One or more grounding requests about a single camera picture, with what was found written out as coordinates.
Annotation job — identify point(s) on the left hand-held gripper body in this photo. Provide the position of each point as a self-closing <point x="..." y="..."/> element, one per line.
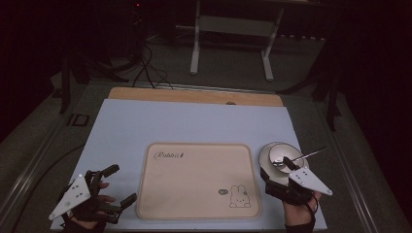
<point x="74" y="193"/>

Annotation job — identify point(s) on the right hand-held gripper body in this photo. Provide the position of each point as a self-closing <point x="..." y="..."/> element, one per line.
<point x="309" y="181"/>

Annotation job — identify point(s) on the white bowl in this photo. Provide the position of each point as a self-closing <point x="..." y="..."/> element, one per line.
<point x="282" y="151"/>

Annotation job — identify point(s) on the metal spoon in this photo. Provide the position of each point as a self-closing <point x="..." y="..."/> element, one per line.
<point x="311" y="154"/>

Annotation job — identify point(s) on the person's left hand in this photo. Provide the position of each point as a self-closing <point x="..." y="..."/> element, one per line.
<point x="85" y="210"/>

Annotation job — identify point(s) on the person's right hand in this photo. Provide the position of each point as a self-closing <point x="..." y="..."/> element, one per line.
<point x="299" y="215"/>

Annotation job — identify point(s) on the pale blue table board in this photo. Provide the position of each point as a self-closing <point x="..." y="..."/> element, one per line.
<point x="129" y="129"/>

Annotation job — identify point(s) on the beige rabbit print placemat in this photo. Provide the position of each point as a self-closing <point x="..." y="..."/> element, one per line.
<point x="194" y="184"/>

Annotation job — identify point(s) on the black metal stand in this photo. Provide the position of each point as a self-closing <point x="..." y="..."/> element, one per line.
<point x="65" y="90"/>
<point x="331" y="106"/>

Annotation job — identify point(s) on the wooden table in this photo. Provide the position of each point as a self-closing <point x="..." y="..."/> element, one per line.
<point x="194" y="96"/>

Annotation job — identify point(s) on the aluminium floor rail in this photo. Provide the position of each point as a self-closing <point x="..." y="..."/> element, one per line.
<point x="194" y="87"/>
<point x="32" y="161"/>
<point x="353" y="184"/>

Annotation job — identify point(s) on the black square floor frame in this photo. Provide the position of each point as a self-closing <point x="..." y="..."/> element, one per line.
<point x="69" y="120"/>

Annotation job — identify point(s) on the white metal desk frame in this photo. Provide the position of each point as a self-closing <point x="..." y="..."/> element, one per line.
<point x="195" y="48"/>

